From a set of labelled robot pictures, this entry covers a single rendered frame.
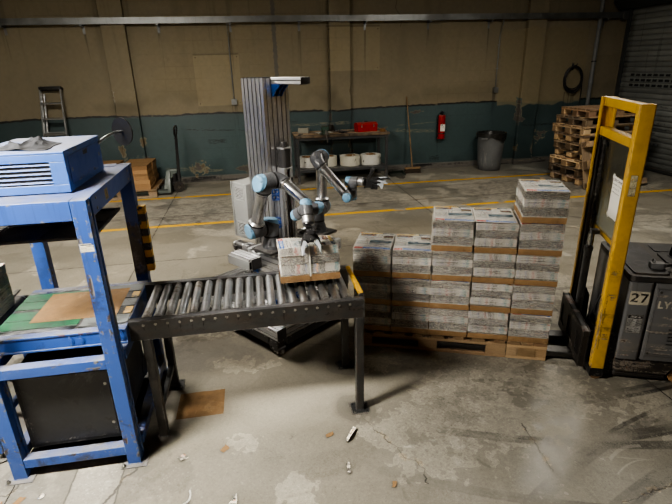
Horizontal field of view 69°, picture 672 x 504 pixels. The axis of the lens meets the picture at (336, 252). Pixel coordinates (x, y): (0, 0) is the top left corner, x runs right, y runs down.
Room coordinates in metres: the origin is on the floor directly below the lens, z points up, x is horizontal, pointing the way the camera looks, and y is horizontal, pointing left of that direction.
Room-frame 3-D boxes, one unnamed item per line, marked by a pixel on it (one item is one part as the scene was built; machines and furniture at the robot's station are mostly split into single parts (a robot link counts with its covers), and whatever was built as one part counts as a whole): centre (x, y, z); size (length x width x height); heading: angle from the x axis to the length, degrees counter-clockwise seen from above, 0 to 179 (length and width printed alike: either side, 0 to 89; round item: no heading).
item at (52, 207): (2.59, 1.55, 1.50); 0.94 x 0.68 x 0.10; 9
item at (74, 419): (2.59, 1.55, 0.38); 0.94 x 0.69 x 0.63; 9
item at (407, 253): (3.45, -0.73, 0.42); 1.17 x 0.39 x 0.83; 78
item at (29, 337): (2.59, 1.55, 0.75); 0.70 x 0.65 x 0.10; 99
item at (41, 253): (2.97, 1.91, 0.77); 0.09 x 0.09 x 1.55; 9
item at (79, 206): (2.21, 1.18, 0.77); 0.09 x 0.09 x 1.55; 9
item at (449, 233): (3.42, -0.86, 0.95); 0.38 x 0.29 x 0.23; 168
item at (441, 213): (3.42, -0.87, 1.06); 0.37 x 0.29 x 0.01; 168
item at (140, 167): (8.69, 3.78, 0.28); 1.20 x 0.83 x 0.57; 99
